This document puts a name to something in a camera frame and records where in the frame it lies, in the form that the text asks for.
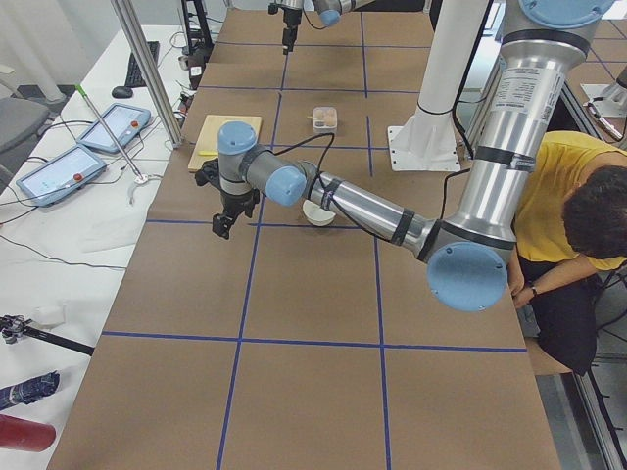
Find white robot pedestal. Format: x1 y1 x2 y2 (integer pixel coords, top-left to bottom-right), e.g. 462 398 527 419
388 0 491 172

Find clear plastic egg box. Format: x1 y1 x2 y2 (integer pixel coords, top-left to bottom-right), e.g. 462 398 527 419
312 106 338 134

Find wooden cutting board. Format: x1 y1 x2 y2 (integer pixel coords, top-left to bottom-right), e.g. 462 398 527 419
187 114 264 176

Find black tripod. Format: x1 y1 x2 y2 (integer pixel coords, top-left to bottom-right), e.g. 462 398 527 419
1 315 94 356

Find grey office chair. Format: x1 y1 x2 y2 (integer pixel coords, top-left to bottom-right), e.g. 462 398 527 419
1 78 68 190

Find aluminium frame post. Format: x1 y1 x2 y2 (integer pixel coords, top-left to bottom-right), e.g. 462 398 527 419
111 0 183 149

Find teach pendant near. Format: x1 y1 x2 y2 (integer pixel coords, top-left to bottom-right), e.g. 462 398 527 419
17 145 107 208

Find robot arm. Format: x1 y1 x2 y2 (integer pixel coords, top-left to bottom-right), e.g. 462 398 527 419
195 1 610 311
267 0 369 56

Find black keyboard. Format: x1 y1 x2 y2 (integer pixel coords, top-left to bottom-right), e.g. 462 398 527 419
124 40 161 88

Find red cylinder bottle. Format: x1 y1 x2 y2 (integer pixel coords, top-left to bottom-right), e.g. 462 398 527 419
1 415 57 452

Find person in yellow shirt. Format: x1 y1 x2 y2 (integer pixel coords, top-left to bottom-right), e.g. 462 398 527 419
508 131 626 375

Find metal rod green tip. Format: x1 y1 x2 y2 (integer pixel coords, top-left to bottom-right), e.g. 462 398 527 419
74 84 149 185

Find black computer mouse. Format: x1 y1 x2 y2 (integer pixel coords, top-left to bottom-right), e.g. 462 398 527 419
111 86 133 99

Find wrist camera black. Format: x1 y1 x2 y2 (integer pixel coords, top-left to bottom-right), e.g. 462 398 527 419
194 159 221 191

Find white bowl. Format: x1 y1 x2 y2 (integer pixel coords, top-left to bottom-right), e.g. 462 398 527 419
302 200 336 227

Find teach pendant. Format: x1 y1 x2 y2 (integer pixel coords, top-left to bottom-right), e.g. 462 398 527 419
17 145 107 208
76 103 152 154

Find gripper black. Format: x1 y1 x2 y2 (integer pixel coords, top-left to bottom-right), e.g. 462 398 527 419
212 189 260 239
282 7 303 54

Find teach pendant far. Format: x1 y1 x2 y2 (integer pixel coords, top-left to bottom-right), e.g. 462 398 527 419
76 103 152 154

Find folded blue umbrella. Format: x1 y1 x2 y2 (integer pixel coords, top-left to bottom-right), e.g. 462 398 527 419
0 371 60 410

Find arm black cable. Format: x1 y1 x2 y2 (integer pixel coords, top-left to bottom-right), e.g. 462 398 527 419
268 132 471 236
266 2 324 30

